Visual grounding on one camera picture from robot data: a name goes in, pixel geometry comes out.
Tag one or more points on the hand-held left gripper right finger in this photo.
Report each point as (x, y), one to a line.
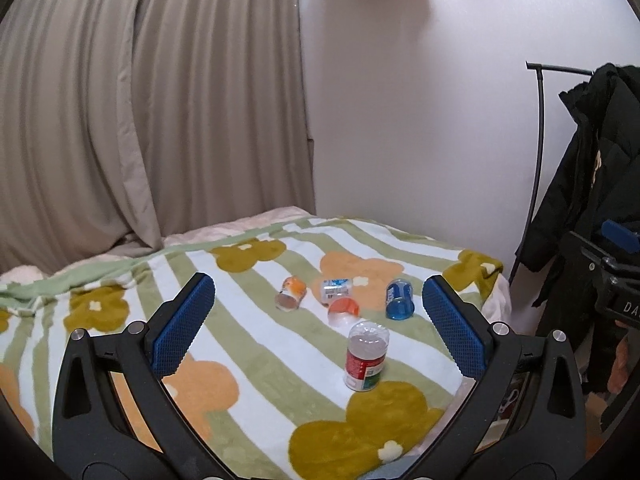
(456, 331)

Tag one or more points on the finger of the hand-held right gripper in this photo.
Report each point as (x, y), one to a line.
(621, 235)

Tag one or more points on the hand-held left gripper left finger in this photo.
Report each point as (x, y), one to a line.
(182, 327)

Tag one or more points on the blue plastic cup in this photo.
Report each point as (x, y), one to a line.
(398, 301)

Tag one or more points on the red label plastic cup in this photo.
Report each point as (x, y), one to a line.
(366, 357)

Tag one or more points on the orange label cup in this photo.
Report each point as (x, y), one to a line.
(290, 293)

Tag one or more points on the clear cup with orange band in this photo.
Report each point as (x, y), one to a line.
(343, 311)

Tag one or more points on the white blue label cup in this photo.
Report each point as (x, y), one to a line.
(335, 288)

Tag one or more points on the black coat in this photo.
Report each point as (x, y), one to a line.
(595, 210)

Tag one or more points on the pink bedding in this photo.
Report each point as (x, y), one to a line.
(210, 232)

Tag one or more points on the floral striped blanket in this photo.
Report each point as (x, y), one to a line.
(280, 410)

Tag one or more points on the black clothes rack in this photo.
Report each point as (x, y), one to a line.
(541, 135)

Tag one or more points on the beige curtain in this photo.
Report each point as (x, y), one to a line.
(150, 110)

